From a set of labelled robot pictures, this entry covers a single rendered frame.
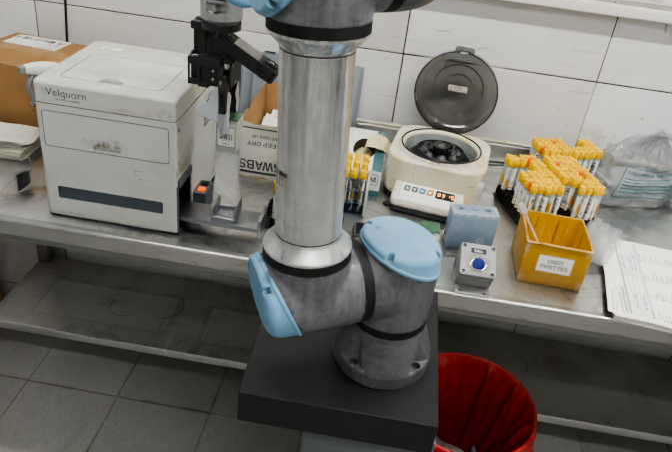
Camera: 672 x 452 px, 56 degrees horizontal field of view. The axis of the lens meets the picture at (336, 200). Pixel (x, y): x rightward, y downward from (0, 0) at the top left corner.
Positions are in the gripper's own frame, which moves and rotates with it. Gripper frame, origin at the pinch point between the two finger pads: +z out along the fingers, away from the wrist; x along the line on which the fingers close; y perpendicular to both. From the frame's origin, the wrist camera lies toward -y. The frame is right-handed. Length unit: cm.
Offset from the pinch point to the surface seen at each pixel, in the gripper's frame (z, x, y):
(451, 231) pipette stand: 19, -7, -47
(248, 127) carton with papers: 11.3, -24.9, 2.5
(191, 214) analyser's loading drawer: 20.7, 1.9, 7.1
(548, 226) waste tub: 18, -13, -68
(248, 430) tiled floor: 112, -22, -3
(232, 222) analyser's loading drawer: 20.3, 2.8, -1.9
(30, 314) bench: 85, -26, 68
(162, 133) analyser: 1.7, 4.7, 11.7
